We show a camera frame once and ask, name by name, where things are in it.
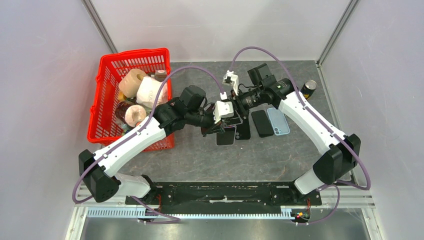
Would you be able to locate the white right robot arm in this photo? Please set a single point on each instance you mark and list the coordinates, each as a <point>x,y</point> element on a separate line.
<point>336,148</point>

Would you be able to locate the red plastic shopping basket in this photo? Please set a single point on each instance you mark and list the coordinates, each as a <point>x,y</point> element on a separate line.
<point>103,127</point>

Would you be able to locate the black phone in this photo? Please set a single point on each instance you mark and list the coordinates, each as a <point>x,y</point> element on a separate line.
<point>243,131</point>

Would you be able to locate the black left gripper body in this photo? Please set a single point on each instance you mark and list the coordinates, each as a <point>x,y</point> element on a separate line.
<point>206,130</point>

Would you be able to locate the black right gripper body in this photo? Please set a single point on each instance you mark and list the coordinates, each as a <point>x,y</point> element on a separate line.
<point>237,102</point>

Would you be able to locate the black smartphone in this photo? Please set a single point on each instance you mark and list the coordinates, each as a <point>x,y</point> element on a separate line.
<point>262,123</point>

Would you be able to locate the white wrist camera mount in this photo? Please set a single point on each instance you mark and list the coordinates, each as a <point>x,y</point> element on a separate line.
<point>231,79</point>
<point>223,108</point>

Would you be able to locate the aluminium frame post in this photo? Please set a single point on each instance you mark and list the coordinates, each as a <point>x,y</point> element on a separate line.
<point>351,6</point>

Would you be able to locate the beige toilet paper roll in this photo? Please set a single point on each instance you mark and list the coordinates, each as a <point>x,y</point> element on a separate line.
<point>130,84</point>

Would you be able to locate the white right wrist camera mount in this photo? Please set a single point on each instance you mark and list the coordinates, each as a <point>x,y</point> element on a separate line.
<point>231,79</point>

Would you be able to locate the white paper bag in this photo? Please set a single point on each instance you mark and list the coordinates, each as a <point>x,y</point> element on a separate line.
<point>148,91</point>

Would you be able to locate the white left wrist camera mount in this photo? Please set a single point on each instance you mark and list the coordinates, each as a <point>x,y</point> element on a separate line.
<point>223,108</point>

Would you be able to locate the light blue phone case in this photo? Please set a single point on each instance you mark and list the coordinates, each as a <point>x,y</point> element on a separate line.
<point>278,122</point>

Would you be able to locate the white cable duct rail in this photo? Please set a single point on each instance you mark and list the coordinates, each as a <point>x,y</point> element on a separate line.
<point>143,213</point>

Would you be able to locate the instant noodle bowl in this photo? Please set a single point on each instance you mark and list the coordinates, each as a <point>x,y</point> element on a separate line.
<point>121,109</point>

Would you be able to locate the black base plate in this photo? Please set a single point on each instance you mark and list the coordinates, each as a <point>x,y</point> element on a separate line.
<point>227,197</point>

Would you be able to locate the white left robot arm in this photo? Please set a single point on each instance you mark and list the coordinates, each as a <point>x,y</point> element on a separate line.
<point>99,170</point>

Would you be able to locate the black and yellow drink can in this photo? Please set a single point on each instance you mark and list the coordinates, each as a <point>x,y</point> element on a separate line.
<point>308,88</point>

